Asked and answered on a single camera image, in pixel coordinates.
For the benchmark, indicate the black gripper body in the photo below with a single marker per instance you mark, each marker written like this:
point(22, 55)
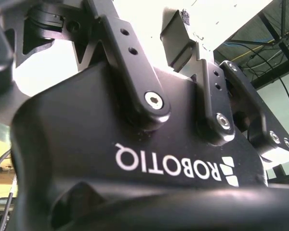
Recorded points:
point(86, 120)

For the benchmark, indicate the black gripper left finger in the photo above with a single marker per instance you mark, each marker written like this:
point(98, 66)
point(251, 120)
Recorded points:
point(135, 60)

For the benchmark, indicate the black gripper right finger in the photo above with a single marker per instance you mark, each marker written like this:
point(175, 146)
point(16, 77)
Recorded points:
point(212, 96)

